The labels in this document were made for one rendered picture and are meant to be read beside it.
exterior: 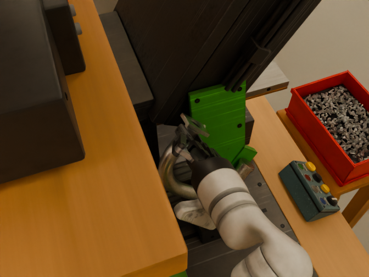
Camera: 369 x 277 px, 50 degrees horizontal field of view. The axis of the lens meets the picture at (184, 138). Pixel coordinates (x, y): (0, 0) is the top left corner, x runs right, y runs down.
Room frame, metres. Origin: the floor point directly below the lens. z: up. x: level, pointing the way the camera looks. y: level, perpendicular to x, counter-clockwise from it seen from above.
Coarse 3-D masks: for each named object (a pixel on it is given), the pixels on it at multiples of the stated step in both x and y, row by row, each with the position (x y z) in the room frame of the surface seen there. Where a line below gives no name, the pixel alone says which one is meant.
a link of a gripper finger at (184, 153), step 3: (177, 144) 0.38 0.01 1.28; (186, 144) 0.38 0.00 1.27; (177, 147) 0.37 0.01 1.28; (186, 147) 0.37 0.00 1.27; (177, 150) 0.36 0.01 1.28; (180, 150) 0.36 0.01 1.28; (183, 150) 0.37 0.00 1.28; (186, 150) 0.37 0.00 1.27; (180, 153) 0.36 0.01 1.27; (183, 153) 0.36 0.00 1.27; (186, 153) 0.36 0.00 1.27; (189, 153) 0.36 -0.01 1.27; (183, 156) 0.36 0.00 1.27; (186, 156) 0.36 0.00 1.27; (189, 156) 0.36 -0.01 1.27; (189, 159) 0.36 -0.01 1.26; (192, 159) 0.35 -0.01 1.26
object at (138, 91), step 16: (112, 16) 0.77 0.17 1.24; (112, 32) 0.71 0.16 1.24; (112, 48) 0.66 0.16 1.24; (128, 48) 0.66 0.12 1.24; (128, 64) 0.61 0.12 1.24; (128, 80) 0.56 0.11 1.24; (144, 80) 0.56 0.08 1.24; (144, 96) 0.52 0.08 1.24; (144, 112) 0.50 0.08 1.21; (144, 128) 0.50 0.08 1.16
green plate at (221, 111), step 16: (192, 96) 0.49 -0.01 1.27; (208, 96) 0.50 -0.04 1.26; (224, 96) 0.51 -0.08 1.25; (240, 96) 0.52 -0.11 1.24; (192, 112) 0.48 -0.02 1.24; (208, 112) 0.49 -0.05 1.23; (224, 112) 0.50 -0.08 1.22; (240, 112) 0.51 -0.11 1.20; (208, 128) 0.48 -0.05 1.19; (224, 128) 0.49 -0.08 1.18; (240, 128) 0.50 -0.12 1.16; (208, 144) 0.47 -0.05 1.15; (224, 144) 0.48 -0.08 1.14; (240, 144) 0.49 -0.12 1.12
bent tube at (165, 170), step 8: (184, 120) 0.45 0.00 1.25; (192, 120) 0.47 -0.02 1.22; (192, 128) 0.44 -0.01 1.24; (200, 128) 0.45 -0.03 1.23; (176, 136) 0.44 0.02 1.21; (192, 136) 0.44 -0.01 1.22; (208, 136) 0.44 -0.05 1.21; (168, 152) 0.42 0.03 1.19; (160, 160) 0.42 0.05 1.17; (168, 160) 0.41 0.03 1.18; (160, 168) 0.41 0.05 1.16; (168, 168) 0.40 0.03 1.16; (160, 176) 0.40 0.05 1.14; (168, 176) 0.40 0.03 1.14; (168, 184) 0.39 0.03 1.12; (176, 184) 0.40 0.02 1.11; (184, 184) 0.41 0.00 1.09; (176, 192) 0.39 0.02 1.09; (184, 192) 0.39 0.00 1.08; (192, 192) 0.40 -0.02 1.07
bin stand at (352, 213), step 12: (288, 120) 0.81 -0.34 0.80; (288, 132) 0.77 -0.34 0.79; (300, 144) 0.72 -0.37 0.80; (312, 156) 0.67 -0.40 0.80; (324, 168) 0.63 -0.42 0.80; (324, 180) 0.58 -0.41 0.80; (360, 180) 0.58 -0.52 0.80; (336, 192) 0.54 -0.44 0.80; (360, 192) 0.65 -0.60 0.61; (348, 204) 0.65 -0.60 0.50; (360, 204) 0.62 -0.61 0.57; (348, 216) 0.63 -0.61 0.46; (360, 216) 0.62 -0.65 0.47
